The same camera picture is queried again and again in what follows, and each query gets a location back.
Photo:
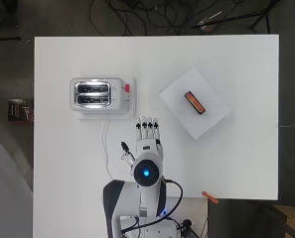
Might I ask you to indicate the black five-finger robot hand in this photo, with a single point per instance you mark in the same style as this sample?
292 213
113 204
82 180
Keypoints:
148 147

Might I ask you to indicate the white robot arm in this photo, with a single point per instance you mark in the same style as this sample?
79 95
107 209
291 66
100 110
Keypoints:
130 198

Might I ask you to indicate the large white flat box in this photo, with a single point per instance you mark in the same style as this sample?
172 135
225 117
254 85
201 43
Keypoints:
186 122

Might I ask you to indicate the black rectangular block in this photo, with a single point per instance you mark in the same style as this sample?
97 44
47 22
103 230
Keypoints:
195 102

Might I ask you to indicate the orange clamp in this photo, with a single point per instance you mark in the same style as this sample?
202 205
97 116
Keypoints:
210 197

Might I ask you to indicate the dark printed box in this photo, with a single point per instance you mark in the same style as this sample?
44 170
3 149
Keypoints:
19 110

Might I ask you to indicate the wooden box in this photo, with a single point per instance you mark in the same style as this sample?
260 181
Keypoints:
292 221

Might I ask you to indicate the black tripod stand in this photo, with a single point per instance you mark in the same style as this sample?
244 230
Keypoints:
246 15

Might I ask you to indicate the black bar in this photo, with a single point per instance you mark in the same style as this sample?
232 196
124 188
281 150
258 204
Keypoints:
4 39

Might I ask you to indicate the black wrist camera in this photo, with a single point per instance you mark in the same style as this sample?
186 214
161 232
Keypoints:
124 146

